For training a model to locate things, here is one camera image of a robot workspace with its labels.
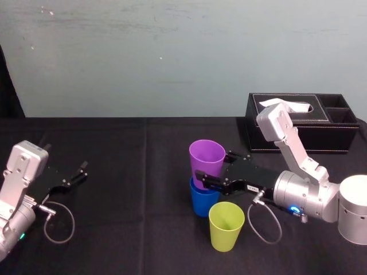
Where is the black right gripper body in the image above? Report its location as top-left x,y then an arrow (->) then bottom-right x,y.
221,159 -> 281,199

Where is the green plastic cup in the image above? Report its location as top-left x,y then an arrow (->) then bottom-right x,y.
208,201 -> 246,253

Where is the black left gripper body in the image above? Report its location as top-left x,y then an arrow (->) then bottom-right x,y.
29,165 -> 73,202

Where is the purple plastic cup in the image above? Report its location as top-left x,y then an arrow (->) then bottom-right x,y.
188,139 -> 227,191

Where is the thin grey left gripper cable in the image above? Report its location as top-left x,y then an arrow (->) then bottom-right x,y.
32,200 -> 76,245

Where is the black table cloth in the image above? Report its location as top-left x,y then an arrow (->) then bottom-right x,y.
0,116 -> 367,275

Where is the black fabric panel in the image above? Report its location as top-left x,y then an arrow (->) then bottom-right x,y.
0,42 -> 26,119

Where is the thin grey right gripper cable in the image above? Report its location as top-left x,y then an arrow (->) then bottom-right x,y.
247,190 -> 283,245

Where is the black leather tissue box organizer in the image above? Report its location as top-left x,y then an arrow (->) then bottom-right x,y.
245,92 -> 361,155

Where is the white tissue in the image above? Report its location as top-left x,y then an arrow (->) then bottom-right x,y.
257,97 -> 314,114

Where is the thin grey gripper cable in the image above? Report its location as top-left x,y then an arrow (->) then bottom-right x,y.
32,200 -> 76,245
247,190 -> 283,245

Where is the blue plastic cup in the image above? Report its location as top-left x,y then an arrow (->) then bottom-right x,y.
189,175 -> 221,218

